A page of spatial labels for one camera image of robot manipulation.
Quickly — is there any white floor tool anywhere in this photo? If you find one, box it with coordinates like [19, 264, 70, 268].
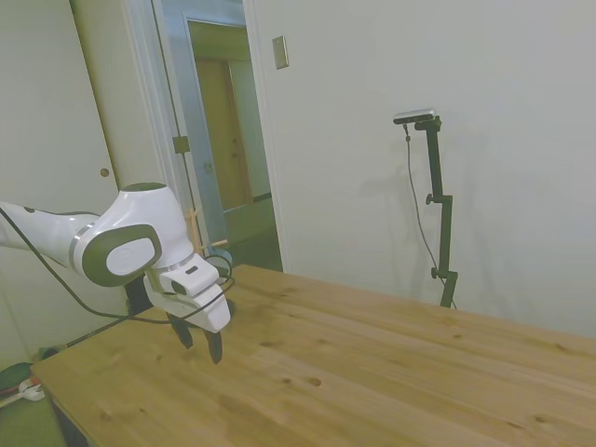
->
[17, 377, 47, 402]

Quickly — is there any brown wooden hallway door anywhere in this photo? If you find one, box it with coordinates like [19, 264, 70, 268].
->
[194, 56, 255, 211]

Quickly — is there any grey-blue doorway frame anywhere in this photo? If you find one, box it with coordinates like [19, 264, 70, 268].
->
[151, 0, 290, 274]

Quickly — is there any thin black rod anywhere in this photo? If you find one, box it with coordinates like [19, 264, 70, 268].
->
[64, 319, 128, 349]

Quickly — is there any black camera stand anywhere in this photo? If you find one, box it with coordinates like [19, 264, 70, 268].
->
[403, 123, 458, 311]
[413, 116, 459, 309]

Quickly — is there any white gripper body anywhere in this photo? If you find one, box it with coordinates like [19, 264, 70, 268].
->
[142, 274, 233, 334]

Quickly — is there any white open door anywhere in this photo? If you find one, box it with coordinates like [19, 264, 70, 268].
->
[69, 0, 187, 220]

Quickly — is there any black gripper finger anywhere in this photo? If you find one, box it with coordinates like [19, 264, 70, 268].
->
[169, 315, 195, 350]
[202, 327, 224, 366]

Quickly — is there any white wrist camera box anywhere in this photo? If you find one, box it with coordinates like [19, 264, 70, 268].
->
[157, 254, 222, 298]

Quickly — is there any metal wall switch plate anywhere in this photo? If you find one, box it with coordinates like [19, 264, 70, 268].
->
[272, 34, 290, 71]

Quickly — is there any green round floor object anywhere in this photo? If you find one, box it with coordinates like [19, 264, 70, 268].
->
[0, 362, 33, 395]

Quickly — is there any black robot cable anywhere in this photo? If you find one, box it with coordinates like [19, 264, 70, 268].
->
[0, 207, 236, 323]

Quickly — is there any grey camera on stand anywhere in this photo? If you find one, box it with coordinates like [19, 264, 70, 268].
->
[393, 107, 440, 126]

